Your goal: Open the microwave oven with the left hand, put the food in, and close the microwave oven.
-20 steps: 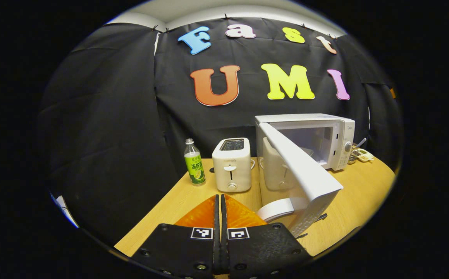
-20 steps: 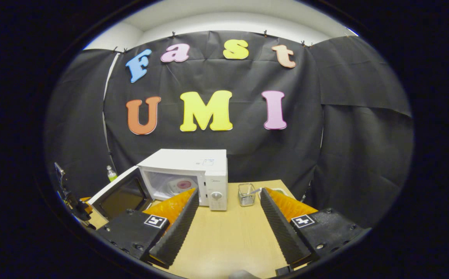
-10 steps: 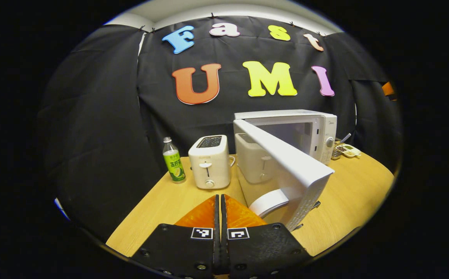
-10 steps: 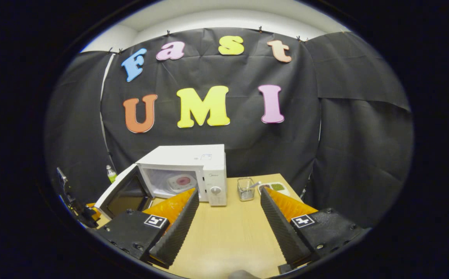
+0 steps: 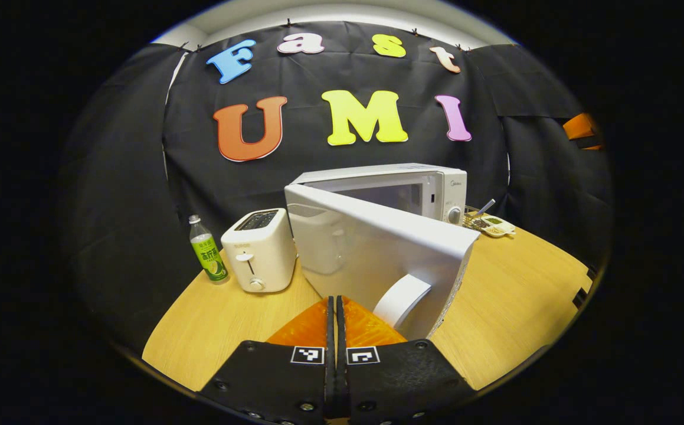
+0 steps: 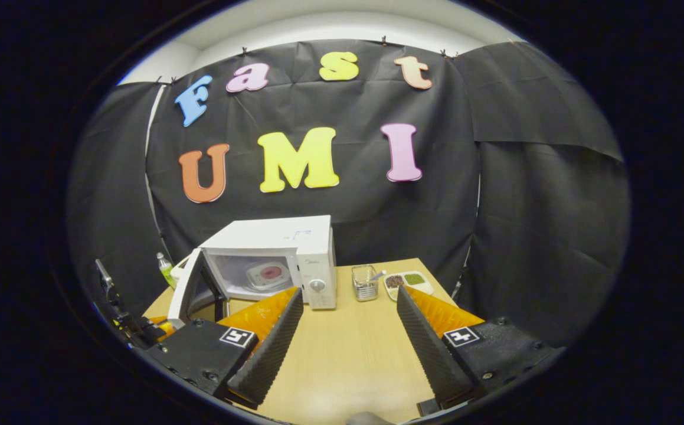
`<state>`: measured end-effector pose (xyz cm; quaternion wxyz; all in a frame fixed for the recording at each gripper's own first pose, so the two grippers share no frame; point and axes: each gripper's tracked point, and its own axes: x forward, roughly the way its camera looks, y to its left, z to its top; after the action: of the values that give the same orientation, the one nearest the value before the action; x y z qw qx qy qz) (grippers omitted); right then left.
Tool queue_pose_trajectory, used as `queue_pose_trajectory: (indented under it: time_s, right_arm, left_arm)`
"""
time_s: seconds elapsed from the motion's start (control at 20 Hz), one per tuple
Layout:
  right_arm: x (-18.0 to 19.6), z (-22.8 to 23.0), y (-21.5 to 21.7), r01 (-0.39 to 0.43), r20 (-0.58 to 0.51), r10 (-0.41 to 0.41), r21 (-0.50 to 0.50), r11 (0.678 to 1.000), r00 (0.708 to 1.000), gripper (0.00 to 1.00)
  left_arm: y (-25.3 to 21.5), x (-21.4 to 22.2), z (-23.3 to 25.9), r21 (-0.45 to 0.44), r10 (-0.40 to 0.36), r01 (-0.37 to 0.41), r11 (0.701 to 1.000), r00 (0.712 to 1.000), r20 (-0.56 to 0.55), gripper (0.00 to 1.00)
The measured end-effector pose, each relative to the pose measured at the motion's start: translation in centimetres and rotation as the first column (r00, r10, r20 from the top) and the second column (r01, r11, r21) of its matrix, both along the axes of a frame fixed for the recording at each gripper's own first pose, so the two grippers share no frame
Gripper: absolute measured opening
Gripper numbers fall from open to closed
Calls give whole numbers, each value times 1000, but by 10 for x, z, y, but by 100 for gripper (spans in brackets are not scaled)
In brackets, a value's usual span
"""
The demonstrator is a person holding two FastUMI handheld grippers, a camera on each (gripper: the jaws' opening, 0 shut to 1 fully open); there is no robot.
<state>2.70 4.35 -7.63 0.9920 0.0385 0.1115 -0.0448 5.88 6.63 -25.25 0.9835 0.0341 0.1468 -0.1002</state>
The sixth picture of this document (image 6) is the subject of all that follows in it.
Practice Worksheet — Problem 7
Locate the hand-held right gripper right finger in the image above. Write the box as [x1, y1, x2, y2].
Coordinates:
[397, 286, 558, 408]

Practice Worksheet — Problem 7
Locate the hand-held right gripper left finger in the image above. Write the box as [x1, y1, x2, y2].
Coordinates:
[144, 287, 305, 407]

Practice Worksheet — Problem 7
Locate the white square plate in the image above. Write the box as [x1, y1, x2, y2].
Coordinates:
[246, 261, 291, 292]

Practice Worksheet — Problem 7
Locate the white divided spice dish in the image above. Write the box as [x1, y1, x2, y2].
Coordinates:
[384, 271, 434, 302]

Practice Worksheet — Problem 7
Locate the white microwave oven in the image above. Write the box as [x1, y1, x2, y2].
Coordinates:
[168, 215, 338, 330]

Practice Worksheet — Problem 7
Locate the green drink bottle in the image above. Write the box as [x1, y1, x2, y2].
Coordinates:
[156, 253, 176, 290]

